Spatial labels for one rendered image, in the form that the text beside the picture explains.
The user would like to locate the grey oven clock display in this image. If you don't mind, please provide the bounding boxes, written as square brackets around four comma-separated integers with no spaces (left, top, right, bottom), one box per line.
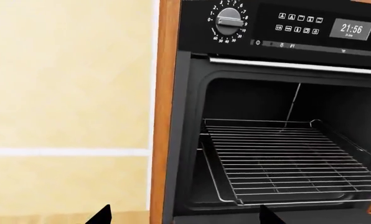
[329,17,371,41]

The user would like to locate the black built-in oven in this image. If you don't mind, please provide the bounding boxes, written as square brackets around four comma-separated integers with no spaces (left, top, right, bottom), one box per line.
[162,0,371,224]

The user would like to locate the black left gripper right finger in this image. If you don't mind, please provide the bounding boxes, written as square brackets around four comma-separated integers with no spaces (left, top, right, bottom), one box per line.
[259,204,288,224]

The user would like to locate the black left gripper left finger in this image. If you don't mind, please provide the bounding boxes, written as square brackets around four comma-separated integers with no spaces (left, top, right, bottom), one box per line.
[85,203,112,224]

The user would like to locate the black oven timer knob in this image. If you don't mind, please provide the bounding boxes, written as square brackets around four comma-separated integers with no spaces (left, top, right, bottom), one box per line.
[215,7,245,36]

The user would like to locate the silver oven trim bar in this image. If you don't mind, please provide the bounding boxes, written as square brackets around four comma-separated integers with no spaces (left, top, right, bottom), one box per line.
[209,57,371,76]

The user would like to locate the black oven door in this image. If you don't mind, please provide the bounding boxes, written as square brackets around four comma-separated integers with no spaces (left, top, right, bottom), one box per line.
[172,207,371,224]

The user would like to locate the wooden oven cabinet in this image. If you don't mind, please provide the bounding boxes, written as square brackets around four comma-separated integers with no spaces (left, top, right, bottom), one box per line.
[149,0,181,224]

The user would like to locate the silver wire oven rack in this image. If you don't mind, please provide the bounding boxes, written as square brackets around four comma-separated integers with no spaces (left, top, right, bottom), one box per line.
[199,118,371,207]

